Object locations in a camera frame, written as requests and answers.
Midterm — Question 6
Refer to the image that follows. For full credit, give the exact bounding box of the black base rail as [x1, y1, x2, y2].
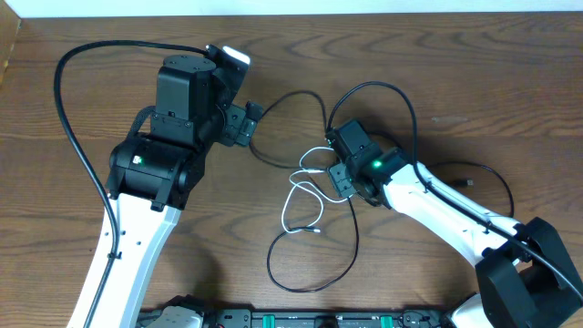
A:
[136, 295, 461, 328]

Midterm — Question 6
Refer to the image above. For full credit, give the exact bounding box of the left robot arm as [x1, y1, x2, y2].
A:
[68, 48, 261, 327]

